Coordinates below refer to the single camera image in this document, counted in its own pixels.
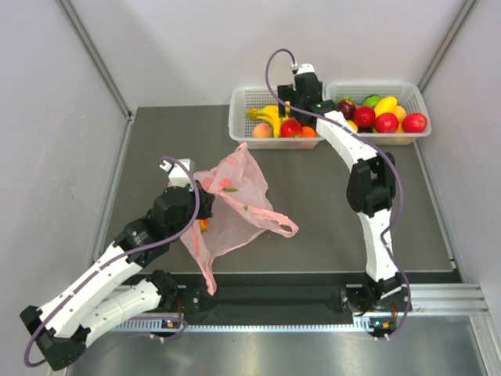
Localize orange tangerine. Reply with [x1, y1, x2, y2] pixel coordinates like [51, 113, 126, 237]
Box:
[301, 126, 318, 138]

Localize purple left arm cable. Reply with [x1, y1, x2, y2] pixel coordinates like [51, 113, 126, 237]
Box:
[23, 155, 203, 368]

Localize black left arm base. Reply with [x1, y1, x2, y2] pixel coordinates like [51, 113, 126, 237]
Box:
[148, 269, 203, 338]

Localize dark red apple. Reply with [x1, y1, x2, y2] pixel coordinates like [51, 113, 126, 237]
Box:
[337, 98, 356, 120]

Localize green lime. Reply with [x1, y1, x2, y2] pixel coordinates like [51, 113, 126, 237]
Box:
[362, 95, 382, 108]

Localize aluminium frame post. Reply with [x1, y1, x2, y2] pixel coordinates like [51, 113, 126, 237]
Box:
[417, 0, 480, 93]
[56, 0, 133, 119]

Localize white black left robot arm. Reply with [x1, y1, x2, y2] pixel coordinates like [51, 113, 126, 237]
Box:
[20, 183, 215, 371]

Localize peach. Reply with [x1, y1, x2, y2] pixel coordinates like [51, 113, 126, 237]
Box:
[252, 123, 273, 139]

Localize yellow banana bunch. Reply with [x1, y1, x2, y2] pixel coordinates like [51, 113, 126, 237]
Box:
[247, 105, 288, 138]

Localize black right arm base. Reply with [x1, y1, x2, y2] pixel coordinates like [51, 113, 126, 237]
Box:
[340, 286, 377, 317]

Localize white fruit basket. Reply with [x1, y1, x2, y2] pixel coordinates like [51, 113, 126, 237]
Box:
[229, 87, 323, 150]
[326, 81, 431, 146]

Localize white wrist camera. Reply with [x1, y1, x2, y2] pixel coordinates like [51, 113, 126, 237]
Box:
[293, 63, 316, 78]
[159, 157, 195, 190]

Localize yellow lemon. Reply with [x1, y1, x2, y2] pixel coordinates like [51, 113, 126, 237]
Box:
[347, 120, 359, 133]

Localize yellow mango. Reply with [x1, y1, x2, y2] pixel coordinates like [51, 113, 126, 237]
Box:
[373, 96, 398, 118]

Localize aluminium frame post left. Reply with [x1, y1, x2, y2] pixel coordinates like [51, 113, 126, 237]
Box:
[56, 0, 133, 119]

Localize white left fruit basket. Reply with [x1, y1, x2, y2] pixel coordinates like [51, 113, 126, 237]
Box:
[229, 87, 323, 150]

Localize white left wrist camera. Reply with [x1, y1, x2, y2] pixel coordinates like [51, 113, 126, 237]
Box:
[159, 157, 195, 190]

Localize pale yellow fruit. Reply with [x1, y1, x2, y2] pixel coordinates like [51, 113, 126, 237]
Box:
[392, 105, 407, 124]

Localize pink plastic bag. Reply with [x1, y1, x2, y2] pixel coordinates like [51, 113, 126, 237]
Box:
[181, 143, 298, 295]

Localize black mounting rail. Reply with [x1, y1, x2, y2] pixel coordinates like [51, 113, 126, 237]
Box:
[172, 273, 366, 326]

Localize white right fruit basket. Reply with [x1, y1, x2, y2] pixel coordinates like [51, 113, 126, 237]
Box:
[326, 81, 431, 146]

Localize white slotted cable duct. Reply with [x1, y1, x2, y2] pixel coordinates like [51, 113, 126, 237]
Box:
[113, 315, 396, 334]

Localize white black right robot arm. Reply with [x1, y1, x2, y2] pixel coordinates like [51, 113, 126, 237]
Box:
[277, 68, 402, 315]

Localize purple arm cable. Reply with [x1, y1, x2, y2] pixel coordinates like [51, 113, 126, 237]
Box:
[265, 48, 412, 342]
[23, 155, 203, 368]

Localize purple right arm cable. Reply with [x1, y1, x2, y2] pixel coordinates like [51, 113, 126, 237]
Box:
[265, 48, 412, 342]

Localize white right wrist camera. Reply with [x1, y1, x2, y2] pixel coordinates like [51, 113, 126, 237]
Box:
[293, 63, 316, 78]

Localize aluminium frame post right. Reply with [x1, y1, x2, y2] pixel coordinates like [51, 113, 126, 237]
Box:
[417, 0, 480, 93]

